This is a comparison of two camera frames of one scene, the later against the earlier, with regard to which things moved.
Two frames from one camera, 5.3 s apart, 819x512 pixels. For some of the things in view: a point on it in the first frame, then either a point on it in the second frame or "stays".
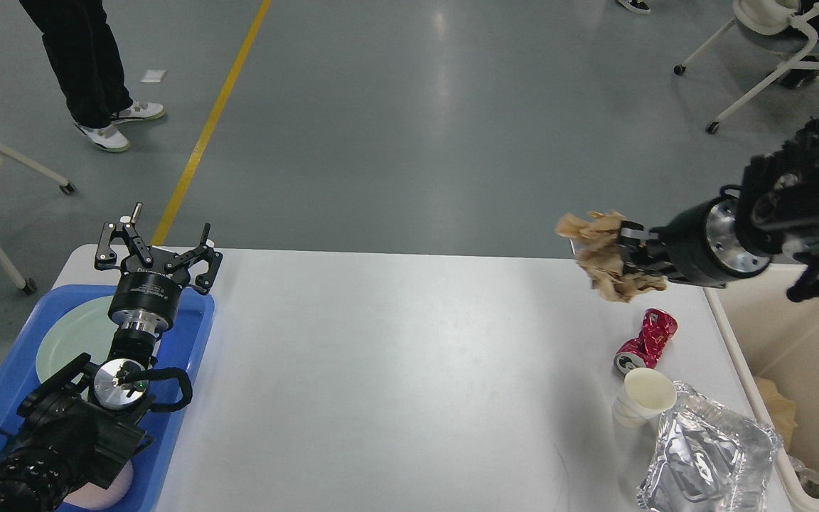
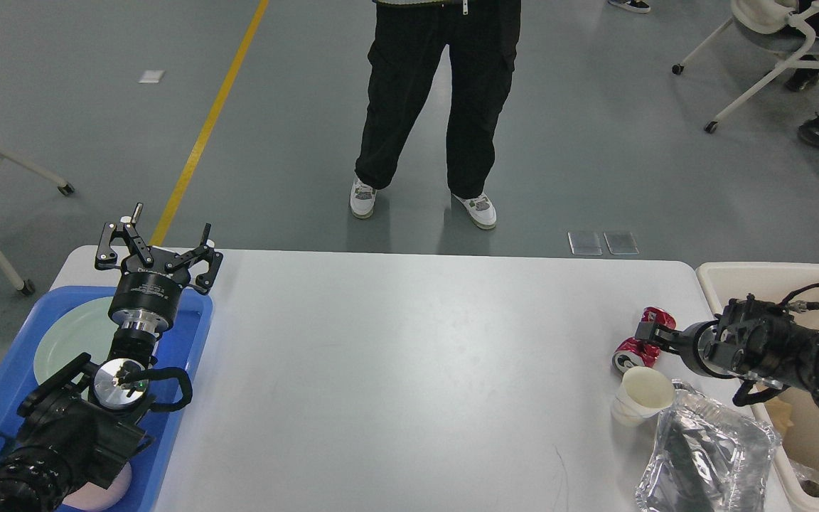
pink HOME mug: [92, 496] stays
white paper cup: [645, 393] stays
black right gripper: [702, 247] -> [692, 344]
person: [78, 40] -> [410, 39]
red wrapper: [642, 353] stays
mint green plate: [84, 329] stays
